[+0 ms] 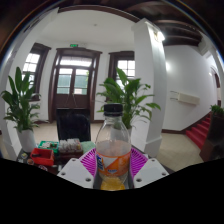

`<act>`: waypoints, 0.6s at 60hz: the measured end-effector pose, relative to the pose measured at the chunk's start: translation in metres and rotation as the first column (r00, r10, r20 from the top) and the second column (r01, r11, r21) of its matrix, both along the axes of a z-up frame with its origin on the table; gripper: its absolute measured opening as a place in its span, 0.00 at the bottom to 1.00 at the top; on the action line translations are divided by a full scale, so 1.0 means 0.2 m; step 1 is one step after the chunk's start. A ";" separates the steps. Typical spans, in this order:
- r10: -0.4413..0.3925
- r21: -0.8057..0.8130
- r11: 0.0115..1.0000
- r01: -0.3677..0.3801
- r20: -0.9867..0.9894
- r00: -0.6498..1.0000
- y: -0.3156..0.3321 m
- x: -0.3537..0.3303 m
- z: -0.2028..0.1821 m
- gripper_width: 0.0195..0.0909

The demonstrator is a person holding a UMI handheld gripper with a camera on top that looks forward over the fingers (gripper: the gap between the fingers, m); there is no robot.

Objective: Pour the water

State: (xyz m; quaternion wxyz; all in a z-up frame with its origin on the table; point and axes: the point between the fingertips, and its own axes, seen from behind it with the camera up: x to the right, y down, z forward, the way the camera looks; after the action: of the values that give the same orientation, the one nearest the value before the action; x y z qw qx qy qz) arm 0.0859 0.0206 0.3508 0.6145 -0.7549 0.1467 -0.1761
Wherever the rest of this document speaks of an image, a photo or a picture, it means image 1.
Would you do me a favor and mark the red carpeted staircase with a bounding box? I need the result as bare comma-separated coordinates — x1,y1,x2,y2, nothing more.
185,113,214,149

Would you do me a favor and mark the dark framed window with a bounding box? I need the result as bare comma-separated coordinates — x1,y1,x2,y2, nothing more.
22,42,52,101
108,50,136,81

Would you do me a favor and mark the white wall heater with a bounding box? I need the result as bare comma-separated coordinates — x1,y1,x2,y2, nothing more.
169,90,201,107

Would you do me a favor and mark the green cloth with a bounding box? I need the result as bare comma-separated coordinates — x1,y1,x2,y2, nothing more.
80,140,97,154

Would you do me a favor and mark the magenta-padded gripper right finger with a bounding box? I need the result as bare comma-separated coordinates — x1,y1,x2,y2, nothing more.
126,147,170,190

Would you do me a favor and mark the small leafy plant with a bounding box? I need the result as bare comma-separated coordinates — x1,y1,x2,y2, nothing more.
210,104,224,118

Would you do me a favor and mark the box of small jars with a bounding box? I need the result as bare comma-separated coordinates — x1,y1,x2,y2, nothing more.
58,138,83,156

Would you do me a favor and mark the leafy plant in white pot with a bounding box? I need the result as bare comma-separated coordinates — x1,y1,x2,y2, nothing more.
96,68,162,138
0,66,42,154

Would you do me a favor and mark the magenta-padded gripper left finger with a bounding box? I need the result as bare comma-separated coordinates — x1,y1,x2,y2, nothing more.
56,148,100,190

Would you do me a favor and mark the dark wooden stand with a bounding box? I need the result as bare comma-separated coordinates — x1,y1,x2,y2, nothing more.
199,114,224,163

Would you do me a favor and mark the red plastic box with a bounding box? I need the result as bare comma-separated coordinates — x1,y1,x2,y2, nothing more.
29,147,55,167

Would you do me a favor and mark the orange drink plastic bottle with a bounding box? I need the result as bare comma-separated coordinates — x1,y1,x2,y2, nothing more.
94,103,133,192

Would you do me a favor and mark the dark wooden glazed door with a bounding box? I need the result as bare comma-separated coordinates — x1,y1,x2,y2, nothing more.
48,47,103,123

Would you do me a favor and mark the black chair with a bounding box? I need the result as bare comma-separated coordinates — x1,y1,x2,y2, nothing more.
55,108,92,143

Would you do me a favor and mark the green and white box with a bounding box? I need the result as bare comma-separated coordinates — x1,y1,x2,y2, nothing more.
37,140,60,154

